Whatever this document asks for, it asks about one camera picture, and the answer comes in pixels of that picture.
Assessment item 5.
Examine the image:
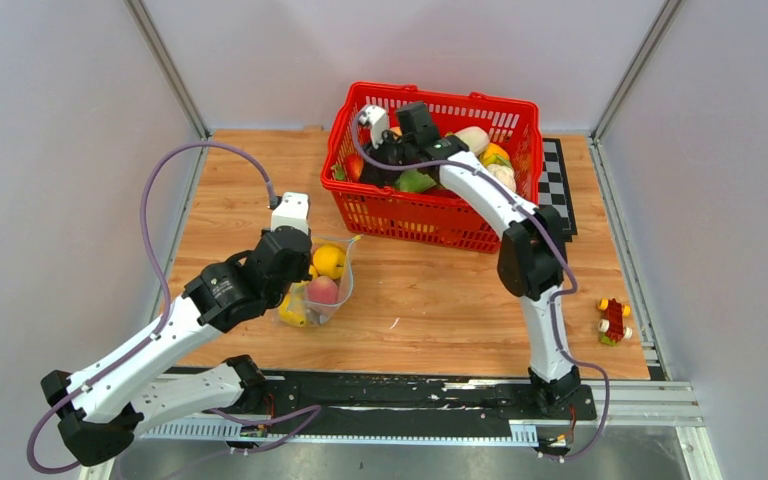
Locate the black white checkerboard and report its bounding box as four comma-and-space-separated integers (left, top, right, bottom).
538, 138, 577, 242

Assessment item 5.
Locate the pink peach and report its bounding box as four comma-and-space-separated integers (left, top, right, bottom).
305, 276, 339, 305

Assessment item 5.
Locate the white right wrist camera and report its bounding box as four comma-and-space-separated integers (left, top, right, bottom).
355, 104, 390, 149

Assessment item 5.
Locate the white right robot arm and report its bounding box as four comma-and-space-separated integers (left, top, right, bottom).
349, 102, 581, 418

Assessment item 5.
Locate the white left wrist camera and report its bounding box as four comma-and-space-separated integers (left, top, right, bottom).
270, 192, 310, 234

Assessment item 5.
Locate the white green napa cabbage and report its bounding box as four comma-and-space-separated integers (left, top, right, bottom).
387, 126, 490, 194

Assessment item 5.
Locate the white cauliflower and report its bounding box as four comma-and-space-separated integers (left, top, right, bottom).
486, 164, 516, 192

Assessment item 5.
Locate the red apple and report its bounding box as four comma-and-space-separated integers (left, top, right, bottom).
343, 154, 365, 183

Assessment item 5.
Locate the red toy car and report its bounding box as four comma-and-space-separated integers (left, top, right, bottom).
597, 298, 633, 346

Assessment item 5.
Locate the clear zip top bag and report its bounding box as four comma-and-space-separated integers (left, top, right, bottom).
273, 235, 362, 328

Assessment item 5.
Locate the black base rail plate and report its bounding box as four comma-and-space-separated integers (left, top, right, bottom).
224, 370, 597, 438

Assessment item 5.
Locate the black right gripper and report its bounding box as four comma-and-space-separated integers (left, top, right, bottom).
363, 129, 419, 186

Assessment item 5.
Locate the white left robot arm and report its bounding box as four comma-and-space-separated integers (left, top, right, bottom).
41, 226, 312, 466

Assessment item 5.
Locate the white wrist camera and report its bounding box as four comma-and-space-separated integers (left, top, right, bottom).
270, 192, 310, 234
355, 104, 390, 149

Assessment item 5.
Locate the red plastic shopping basket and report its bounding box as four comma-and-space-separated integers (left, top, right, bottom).
320, 82, 544, 253

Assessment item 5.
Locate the yellow pear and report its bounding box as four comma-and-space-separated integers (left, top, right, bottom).
278, 292, 308, 328

